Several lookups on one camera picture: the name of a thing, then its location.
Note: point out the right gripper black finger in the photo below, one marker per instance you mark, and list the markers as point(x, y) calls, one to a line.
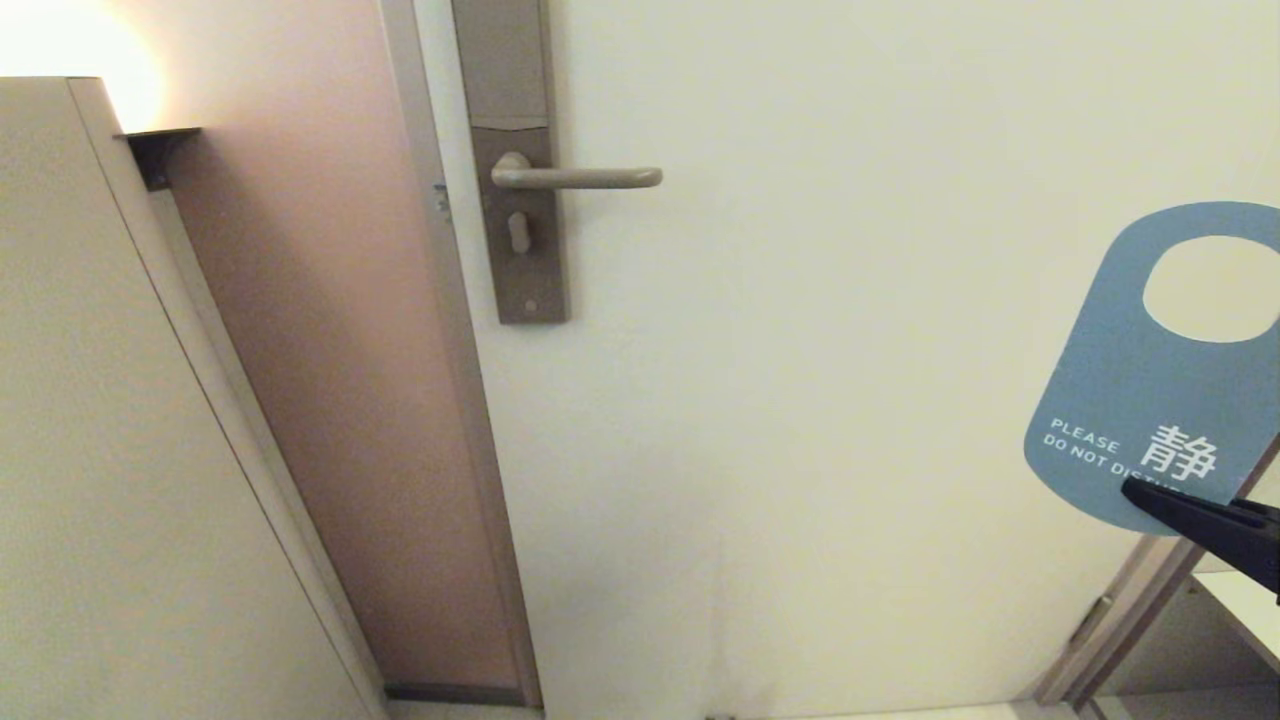
point(1230, 530)

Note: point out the blue do-not-disturb door hanger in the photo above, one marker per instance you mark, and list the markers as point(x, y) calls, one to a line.
point(1100, 400)

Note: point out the cream door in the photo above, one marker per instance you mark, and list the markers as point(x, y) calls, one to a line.
point(800, 450)

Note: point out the brown door lock plate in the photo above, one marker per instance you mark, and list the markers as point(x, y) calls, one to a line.
point(505, 60)

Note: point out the pale wardrobe shelf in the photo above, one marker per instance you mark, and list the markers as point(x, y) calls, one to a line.
point(1250, 610)

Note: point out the beige cabinet panel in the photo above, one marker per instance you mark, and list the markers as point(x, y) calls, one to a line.
point(100, 450)

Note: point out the dark wall lamp bracket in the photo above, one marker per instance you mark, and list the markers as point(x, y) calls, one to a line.
point(158, 148)

